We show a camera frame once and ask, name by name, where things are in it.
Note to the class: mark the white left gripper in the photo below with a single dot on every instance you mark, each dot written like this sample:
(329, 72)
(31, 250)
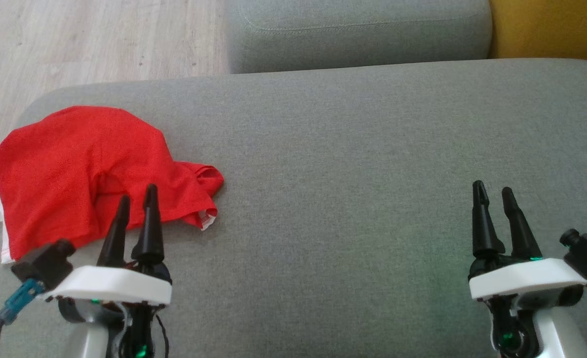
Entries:
(114, 286)

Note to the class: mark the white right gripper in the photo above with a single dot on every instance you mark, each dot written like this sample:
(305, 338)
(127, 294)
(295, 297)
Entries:
(522, 278)

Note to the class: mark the red basketball jersey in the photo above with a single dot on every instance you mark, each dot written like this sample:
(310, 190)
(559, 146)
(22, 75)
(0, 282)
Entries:
(59, 164)

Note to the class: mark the large grey sofa ottoman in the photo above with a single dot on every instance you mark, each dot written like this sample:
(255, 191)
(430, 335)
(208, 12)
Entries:
(348, 174)

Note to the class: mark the wide yellow sofa back cushion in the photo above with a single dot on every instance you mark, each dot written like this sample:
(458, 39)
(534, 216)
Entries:
(552, 27)

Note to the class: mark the long grey sofa seat cushion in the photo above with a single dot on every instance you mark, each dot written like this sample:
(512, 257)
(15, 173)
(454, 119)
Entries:
(358, 35)

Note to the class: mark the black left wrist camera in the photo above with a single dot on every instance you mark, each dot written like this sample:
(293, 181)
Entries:
(45, 263)

